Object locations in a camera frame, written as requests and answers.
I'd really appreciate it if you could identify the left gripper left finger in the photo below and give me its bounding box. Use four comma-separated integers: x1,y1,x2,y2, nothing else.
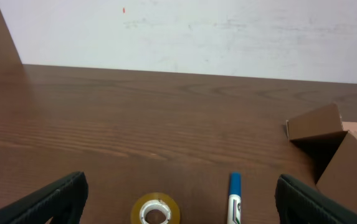
0,171,88,224

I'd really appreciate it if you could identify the blue whiteboard marker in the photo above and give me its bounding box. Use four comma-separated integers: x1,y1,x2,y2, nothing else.
227,172,241,224

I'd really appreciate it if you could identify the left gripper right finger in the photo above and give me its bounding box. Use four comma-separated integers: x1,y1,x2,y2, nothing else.
275,174,357,224

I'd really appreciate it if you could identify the open cardboard box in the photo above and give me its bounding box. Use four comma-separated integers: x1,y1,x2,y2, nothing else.
286,103,357,214

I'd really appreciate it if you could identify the yellow clear tape roll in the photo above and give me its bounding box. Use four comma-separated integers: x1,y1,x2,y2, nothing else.
130,192,181,224

